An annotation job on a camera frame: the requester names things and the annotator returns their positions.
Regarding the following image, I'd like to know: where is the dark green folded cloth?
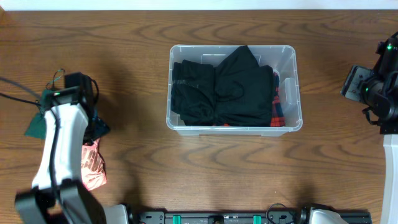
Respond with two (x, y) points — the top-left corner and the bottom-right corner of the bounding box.
(25, 87), (110, 145)

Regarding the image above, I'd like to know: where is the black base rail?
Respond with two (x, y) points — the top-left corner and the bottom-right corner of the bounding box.
(105, 202), (373, 224)

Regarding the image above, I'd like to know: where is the clear plastic storage bin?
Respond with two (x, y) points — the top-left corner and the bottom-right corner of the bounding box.
(166, 45), (303, 136)

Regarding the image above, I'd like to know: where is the red black plaid shirt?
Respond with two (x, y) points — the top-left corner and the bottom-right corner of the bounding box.
(213, 72), (286, 128)

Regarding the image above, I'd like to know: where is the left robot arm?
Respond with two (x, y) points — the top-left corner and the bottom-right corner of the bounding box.
(15, 72), (106, 223)

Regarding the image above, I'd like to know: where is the black garment with tape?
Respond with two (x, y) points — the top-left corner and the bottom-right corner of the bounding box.
(170, 60), (215, 126)

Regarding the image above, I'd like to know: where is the pink folded garment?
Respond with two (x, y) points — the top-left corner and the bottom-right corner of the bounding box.
(81, 139), (107, 191)

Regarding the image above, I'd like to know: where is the black hooded garment large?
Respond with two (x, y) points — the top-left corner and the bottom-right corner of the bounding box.
(214, 46), (275, 123)

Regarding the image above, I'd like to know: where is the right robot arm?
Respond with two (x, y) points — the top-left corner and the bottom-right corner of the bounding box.
(341, 33), (397, 224)

